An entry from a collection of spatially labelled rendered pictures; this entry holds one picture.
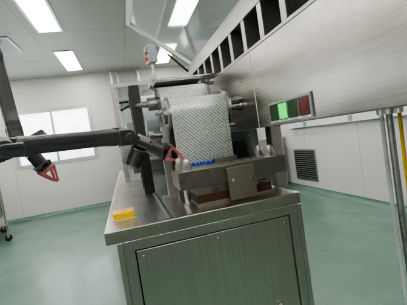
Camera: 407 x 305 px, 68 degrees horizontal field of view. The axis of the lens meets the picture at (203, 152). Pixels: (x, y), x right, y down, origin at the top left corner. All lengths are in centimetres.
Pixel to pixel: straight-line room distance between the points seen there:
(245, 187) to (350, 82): 49
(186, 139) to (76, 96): 579
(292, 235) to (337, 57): 62
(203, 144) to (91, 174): 568
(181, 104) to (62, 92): 583
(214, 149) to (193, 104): 20
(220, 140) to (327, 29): 61
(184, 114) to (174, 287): 64
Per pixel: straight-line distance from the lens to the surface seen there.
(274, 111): 108
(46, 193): 699
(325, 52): 86
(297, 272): 119
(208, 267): 104
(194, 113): 123
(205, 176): 103
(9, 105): 149
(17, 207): 717
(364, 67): 76
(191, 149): 122
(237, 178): 105
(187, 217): 98
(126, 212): 108
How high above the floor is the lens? 114
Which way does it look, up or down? 3 degrees down
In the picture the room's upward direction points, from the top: 9 degrees counter-clockwise
